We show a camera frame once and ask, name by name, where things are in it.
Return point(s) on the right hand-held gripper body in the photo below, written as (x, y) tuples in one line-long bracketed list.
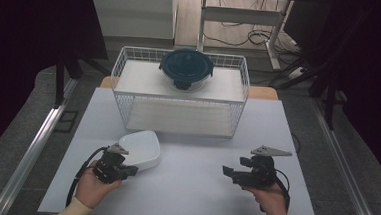
[(261, 175)]

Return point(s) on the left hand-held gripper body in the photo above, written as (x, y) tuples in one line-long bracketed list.
[(109, 167)]

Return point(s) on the white square dish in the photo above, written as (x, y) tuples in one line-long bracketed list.
[(142, 149)]

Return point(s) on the glass container with blue lid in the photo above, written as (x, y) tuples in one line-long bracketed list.
[(186, 67)]

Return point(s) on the person's left hand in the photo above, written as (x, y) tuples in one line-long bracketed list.
[(91, 190)]

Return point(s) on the person's right hand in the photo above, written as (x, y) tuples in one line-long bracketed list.
[(272, 206)]

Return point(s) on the wooden table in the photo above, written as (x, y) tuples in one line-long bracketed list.
[(263, 93)]

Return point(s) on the black tripod stand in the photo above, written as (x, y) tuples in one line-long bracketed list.
[(329, 96)]

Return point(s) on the white power strip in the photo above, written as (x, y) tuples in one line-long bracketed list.
[(295, 73)]

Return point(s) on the dark curtain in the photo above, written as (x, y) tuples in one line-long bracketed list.
[(22, 43), (373, 82)]

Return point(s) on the white cabinet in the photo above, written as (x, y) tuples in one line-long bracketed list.
[(134, 12)]

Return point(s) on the black floor bracket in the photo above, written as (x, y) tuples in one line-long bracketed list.
[(58, 121)]

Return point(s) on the aluminium rail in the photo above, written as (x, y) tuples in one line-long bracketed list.
[(345, 170), (32, 148)]

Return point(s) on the white desk frame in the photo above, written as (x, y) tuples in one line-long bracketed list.
[(242, 15)]

